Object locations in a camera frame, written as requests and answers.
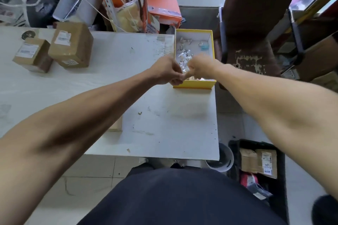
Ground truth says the beige plastic packet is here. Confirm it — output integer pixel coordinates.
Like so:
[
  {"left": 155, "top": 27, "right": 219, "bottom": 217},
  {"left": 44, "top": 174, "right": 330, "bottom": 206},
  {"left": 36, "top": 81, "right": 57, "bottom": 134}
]
[{"left": 113, "top": 0, "right": 144, "bottom": 33}]

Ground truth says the dark navy shirt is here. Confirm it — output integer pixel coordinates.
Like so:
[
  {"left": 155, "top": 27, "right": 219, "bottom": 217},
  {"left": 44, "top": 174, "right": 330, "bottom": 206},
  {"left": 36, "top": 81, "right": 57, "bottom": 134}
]
[{"left": 78, "top": 167, "right": 288, "bottom": 225}]

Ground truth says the yellow tray with label scraps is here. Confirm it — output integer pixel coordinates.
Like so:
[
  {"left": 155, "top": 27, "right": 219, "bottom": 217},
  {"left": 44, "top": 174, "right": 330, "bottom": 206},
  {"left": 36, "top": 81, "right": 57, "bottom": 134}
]
[{"left": 173, "top": 28, "right": 217, "bottom": 90}]

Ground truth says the person's left forearm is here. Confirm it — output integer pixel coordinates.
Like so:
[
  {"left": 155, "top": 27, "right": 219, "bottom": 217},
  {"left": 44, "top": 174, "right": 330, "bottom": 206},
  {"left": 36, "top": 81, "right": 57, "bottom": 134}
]
[{"left": 0, "top": 70, "right": 156, "bottom": 225}]

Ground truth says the white perforated metal post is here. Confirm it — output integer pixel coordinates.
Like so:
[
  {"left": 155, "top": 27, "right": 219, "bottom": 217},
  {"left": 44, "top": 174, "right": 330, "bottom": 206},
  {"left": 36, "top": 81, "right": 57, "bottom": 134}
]
[{"left": 94, "top": 0, "right": 119, "bottom": 32}]

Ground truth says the black round stool base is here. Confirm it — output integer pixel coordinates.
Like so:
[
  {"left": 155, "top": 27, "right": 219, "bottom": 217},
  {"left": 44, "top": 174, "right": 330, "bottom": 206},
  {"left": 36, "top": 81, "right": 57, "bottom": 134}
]
[{"left": 311, "top": 194, "right": 338, "bottom": 225}]

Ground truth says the small plain cardboard box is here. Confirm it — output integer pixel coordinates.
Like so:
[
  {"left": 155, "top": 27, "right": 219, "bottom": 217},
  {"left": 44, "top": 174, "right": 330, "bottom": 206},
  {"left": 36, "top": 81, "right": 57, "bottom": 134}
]
[{"left": 239, "top": 148, "right": 258, "bottom": 174}]

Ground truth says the white plastic bin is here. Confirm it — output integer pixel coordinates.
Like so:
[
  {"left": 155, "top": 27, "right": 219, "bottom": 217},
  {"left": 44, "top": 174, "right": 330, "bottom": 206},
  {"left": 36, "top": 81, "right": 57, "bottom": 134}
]
[{"left": 52, "top": 0, "right": 104, "bottom": 26}]

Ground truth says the pile of torn label scraps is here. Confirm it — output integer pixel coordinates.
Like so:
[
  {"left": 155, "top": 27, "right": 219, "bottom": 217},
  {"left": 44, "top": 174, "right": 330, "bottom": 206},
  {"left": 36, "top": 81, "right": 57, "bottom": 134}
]
[{"left": 177, "top": 37, "right": 212, "bottom": 82}]

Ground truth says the black round grommet cover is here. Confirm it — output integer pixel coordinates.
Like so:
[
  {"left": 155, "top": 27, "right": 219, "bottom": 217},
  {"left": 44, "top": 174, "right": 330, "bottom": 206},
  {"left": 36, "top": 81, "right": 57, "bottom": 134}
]
[{"left": 21, "top": 30, "right": 36, "bottom": 41}]

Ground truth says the person's right hand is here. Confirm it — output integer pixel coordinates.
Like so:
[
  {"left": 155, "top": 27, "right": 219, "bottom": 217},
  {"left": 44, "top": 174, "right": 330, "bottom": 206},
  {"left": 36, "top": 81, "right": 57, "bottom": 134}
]
[{"left": 184, "top": 54, "right": 224, "bottom": 80}]

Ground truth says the person's left hand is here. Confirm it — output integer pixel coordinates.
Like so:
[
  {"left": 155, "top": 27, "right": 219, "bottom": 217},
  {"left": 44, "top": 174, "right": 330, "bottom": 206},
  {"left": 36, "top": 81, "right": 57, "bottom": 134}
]
[{"left": 148, "top": 55, "right": 185, "bottom": 86}]

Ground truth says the labelled brown cardboard box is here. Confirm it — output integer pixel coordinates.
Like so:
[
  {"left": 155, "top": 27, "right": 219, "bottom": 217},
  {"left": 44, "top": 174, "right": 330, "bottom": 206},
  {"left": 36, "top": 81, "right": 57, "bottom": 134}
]
[{"left": 255, "top": 149, "right": 278, "bottom": 180}]

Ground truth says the tall cardboard box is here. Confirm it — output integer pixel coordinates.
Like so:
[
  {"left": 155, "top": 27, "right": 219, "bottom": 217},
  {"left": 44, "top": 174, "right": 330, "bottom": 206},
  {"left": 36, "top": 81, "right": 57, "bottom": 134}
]
[{"left": 48, "top": 21, "right": 94, "bottom": 69}]

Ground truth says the white bucket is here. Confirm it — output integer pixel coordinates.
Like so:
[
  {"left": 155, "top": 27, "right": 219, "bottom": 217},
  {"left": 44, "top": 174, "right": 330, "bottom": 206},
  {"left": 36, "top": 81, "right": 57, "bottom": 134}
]
[{"left": 205, "top": 142, "right": 235, "bottom": 173}]

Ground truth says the person's right forearm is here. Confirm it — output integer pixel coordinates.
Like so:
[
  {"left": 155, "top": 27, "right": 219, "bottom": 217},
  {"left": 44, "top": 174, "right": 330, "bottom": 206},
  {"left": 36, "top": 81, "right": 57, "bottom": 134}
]
[{"left": 214, "top": 64, "right": 338, "bottom": 201}]

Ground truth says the orange printed carton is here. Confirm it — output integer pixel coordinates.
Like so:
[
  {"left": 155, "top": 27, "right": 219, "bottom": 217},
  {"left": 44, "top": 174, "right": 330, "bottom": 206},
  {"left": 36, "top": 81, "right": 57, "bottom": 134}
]
[{"left": 144, "top": 0, "right": 183, "bottom": 34}]

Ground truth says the small cube brown parcel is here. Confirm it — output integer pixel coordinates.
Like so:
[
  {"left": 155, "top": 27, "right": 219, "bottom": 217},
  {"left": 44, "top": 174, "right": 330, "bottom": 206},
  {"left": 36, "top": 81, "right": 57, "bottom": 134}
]
[{"left": 12, "top": 37, "right": 53, "bottom": 73}]

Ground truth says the black plastic crate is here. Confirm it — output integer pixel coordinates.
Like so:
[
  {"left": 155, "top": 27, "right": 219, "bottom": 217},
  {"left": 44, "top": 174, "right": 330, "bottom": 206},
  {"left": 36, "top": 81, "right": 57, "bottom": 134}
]
[{"left": 228, "top": 139, "right": 290, "bottom": 223}]

